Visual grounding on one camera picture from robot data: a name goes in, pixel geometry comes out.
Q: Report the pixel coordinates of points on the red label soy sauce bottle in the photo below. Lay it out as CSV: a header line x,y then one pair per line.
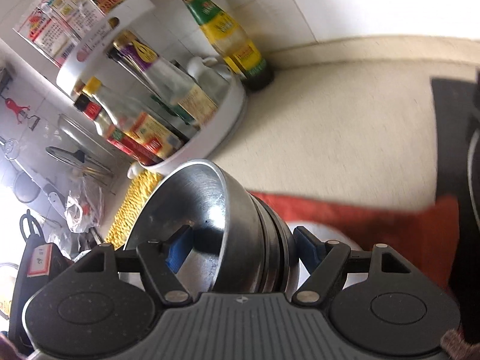
x,y
112,134

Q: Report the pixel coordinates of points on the white bottom plate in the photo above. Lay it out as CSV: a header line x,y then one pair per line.
x,y
325,233

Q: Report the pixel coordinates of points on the plastic bag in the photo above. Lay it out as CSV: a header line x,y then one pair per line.
x,y
84,206

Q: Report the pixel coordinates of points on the yellow knitted cloth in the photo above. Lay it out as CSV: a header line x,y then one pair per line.
x,y
137,194

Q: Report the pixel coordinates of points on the purple label vinegar bottle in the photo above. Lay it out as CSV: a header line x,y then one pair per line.
x,y
174,87

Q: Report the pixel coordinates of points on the red cloth mat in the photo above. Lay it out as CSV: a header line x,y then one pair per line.
x,y
427,238

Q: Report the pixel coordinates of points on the white two-tier condiment rack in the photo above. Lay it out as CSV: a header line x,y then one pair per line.
x,y
95,32

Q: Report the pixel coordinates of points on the yellow cap vinegar bottle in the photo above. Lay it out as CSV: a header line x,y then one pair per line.
x,y
135,119

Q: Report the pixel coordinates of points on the green yellow label oil bottle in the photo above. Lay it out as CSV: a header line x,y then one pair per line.
x,y
232,43

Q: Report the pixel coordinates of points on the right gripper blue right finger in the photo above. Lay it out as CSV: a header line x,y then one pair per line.
x,y
325,262

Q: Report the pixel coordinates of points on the red white seasoning carton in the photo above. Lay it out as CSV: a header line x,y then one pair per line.
x,y
55,27

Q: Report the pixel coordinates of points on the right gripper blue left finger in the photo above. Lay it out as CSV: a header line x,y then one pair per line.
x,y
161,261

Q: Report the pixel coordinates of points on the stainless steel bowl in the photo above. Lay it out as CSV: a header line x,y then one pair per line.
x,y
271,264
288,273
228,242

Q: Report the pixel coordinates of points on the white spout oil dispenser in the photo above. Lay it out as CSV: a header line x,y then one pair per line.
x,y
210,81

